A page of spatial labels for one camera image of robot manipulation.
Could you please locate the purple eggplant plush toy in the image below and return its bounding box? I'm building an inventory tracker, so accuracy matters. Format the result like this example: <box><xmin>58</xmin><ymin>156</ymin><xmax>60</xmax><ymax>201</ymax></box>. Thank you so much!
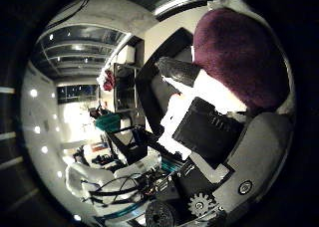
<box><xmin>192</xmin><ymin>7</ymin><xmax>291</xmax><ymax>113</ymax></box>

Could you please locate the black tray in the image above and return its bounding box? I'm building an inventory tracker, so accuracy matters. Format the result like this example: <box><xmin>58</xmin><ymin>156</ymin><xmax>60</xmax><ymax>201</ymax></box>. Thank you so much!
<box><xmin>135</xmin><ymin>27</ymin><xmax>194</xmax><ymax>139</ymax></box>

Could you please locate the metal shelf unit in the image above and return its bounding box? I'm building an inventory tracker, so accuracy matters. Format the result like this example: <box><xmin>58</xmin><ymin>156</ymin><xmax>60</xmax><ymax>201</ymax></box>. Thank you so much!
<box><xmin>112</xmin><ymin>37</ymin><xmax>145</xmax><ymax>114</ymax></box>

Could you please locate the teal plastic crate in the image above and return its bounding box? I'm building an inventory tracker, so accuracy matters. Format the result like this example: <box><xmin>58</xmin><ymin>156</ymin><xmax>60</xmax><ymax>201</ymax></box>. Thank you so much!
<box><xmin>95</xmin><ymin>113</ymin><xmax>122</xmax><ymax>132</ymax></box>

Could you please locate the red cloth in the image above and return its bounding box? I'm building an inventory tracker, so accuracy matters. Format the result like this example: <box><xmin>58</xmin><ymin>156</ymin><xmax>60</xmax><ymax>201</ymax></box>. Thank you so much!
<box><xmin>102</xmin><ymin>69</ymin><xmax>116</xmax><ymax>93</ymax></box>

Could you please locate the black metal frame cart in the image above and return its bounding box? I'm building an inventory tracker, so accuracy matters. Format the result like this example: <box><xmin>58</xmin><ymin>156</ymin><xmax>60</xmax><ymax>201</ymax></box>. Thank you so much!
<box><xmin>106</xmin><ymin>124</ymin><xmax>150</xmax><ymax>165</ymax></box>

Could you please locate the black cable bundle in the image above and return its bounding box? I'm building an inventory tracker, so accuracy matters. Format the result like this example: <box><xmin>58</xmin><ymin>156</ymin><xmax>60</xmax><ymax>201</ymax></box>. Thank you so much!
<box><xmin>81</xmin><ymin>172</ymin><xmax>161</xmax><ymax>205</ymax></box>

